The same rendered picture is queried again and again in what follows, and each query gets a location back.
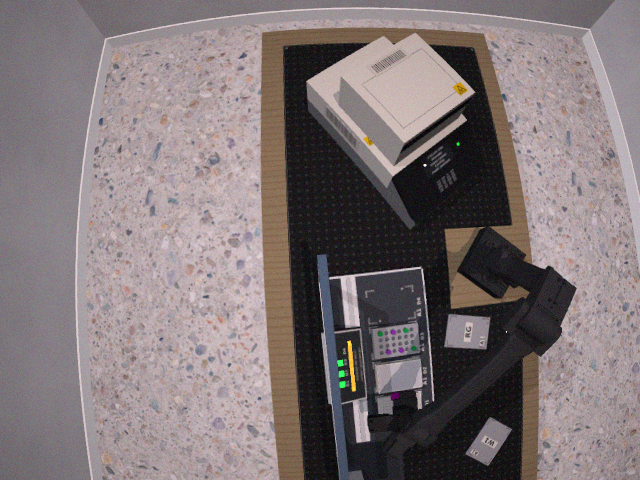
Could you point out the white pcr plate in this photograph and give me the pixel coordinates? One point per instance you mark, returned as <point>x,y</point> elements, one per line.
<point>385,404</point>

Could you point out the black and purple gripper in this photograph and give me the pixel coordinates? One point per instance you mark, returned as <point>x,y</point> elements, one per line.
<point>407,398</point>

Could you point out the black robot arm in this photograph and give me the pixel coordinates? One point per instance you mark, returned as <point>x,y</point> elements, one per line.
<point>539,315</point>

